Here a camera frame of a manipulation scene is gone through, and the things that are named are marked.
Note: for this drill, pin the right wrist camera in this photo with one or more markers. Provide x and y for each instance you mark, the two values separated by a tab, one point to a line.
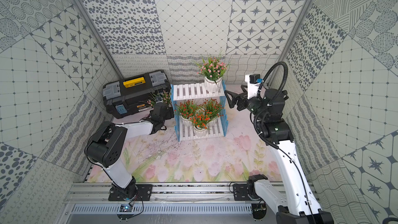
253	83

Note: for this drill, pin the red flower pot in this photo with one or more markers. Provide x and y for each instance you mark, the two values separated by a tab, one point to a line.
212	109
186	110

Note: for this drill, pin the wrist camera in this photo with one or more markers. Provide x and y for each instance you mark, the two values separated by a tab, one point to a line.
253	83
158	99

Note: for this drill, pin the orange flower pot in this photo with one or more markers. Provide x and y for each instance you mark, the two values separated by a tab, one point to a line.
200	121

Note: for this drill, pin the aluminium mounting rail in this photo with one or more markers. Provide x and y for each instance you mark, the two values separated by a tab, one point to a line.
97	193

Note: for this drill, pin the white blue two-tier rack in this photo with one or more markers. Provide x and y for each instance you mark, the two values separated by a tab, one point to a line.
197	92

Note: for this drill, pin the black plastic toolbox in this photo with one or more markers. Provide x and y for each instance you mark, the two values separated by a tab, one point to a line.
135	94

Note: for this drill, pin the pink flower pot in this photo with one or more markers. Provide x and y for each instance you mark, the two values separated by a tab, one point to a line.
164	96
213	69

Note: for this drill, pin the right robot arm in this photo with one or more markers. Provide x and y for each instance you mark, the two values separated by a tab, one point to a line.
299	205

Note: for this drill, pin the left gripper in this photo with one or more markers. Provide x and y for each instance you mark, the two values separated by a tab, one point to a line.
160	110

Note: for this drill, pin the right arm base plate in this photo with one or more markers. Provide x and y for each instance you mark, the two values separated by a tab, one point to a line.
260	190

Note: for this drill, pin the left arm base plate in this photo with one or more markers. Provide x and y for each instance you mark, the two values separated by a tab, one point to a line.
143	191

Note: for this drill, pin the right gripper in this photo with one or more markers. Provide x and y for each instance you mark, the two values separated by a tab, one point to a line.
243	100

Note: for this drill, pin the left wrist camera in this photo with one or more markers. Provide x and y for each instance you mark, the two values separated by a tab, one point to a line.
158	99

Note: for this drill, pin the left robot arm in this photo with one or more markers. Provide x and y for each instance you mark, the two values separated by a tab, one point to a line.
104	147

